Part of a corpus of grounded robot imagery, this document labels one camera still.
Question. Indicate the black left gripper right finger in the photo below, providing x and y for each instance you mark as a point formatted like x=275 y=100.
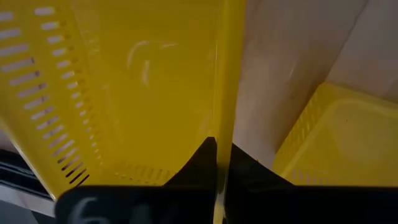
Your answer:
x=311 y=205

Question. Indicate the light wood shelf board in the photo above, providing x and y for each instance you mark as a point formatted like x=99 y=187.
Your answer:
x=264 y=93

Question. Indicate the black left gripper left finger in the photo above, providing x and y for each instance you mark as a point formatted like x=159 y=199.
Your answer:
x=140 y=203

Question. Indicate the yellow slotted plastic basket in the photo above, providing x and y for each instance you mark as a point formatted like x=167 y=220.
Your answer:
x=348 y=140
x=155 y=93

